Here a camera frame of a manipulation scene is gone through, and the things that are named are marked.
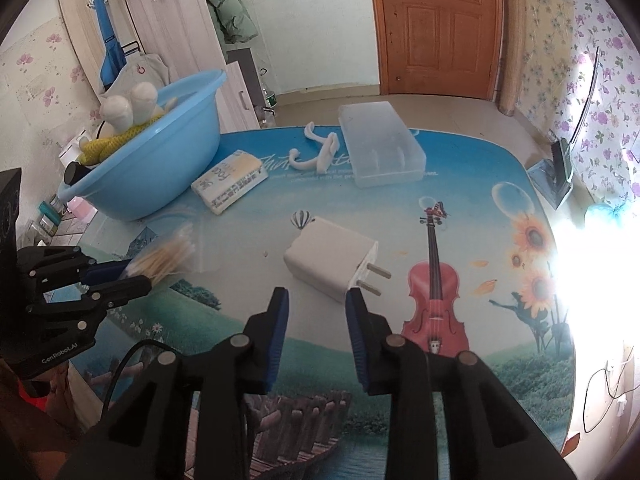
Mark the grey small cabinet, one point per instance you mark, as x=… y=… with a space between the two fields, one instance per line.
x=245 y=90

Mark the blue plastic basin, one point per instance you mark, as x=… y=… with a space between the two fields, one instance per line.
x=165 y=160

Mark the white and yellow plush toy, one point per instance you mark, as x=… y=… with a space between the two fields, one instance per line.
x=120 y=110

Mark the black round object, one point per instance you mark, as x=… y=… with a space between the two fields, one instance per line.
x=76 y=172

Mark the teal bottle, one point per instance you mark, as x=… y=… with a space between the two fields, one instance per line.
x=50 y=212

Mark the brown wooden door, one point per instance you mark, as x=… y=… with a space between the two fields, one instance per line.
x=440 y=30

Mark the green quilted jacket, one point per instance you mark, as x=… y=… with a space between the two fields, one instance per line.
x=227 y=10

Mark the clear plastic storage box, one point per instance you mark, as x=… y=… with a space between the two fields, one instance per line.
x=380 y=145

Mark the tissue pack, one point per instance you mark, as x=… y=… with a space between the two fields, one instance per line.
x=230 y=180

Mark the clear cotton swab box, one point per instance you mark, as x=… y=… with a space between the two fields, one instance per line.
x=162 y=260

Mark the white plastic hook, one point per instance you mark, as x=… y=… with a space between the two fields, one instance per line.
x=325 y=157
x=309 y=130

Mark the green bottle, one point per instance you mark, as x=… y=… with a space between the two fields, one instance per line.
x=269 y=99

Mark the white charger plug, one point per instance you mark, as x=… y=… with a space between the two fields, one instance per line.
x=325 y=255

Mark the violin print desktop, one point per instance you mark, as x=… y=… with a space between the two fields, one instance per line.
x=500 y=385

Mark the beige tote bag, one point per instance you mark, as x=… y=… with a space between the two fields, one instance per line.
x=145 y=72

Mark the blue plastic bag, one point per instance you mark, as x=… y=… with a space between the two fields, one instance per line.
x=607 y=215

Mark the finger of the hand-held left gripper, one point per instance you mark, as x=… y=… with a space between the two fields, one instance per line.
x=115 y=292
x=60 y=262

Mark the white wooden wardrobe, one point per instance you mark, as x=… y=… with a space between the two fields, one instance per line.
x=175 y=25

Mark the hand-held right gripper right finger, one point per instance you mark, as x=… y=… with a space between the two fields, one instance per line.
x=357 y=345

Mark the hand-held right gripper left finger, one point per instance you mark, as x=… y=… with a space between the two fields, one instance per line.
x=277 y=340

